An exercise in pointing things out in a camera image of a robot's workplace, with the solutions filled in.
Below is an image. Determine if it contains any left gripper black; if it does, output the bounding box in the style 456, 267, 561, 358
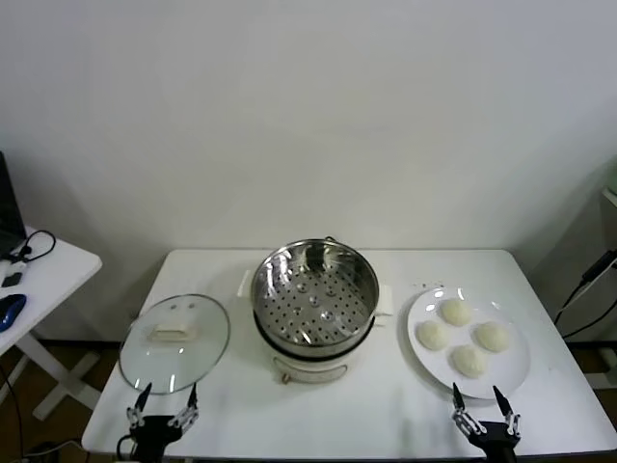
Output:
126, 383, 201, 463

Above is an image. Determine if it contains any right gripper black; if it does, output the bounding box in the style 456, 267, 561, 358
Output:
451, 383, 522, 463

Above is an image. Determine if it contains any white steamed baozi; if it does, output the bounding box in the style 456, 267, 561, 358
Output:
439, 298, 472, 327
450, 344, 489, 377
470, 321, 511, 352
416, 320, 452, 352

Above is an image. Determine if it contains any round glass pot lid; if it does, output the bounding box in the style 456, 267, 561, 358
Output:
119, 292, 231, 396

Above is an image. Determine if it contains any stainless steel steamer basket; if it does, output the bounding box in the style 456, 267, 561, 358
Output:
238, 237, 396, 357

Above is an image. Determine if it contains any white round plate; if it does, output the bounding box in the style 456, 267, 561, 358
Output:
407, 287, 531, 400
396, 291, 467, 400

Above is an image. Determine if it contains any white side table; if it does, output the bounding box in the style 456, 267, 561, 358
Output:
0, 226, 103, 421

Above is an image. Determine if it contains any blue computer mouse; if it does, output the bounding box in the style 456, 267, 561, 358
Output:
0, 293, 28, 332

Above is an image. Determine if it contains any black laptop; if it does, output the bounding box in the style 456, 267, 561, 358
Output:
0, 150, 28, 259

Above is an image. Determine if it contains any white floor cable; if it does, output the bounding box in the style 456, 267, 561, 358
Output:
21, 439, 86, 458

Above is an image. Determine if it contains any white furniture leg frame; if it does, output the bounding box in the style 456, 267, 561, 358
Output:
591, 337, 617, 391

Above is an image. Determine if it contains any thin black wall cable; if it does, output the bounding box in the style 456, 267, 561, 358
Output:
558, 298, 617, 340

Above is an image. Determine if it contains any black power adapter with cord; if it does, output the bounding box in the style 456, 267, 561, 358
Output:
552, 250, 616, 327

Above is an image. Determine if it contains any black looped cable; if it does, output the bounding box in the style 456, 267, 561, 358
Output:
9, 230, 57, 264

